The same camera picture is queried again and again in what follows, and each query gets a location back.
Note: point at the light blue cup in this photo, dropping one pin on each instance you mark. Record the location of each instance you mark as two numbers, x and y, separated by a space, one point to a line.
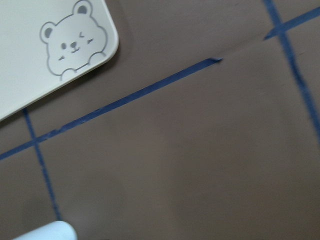
57 230

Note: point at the cream bear tray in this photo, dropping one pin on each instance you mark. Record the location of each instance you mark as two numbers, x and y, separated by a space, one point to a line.
46 44

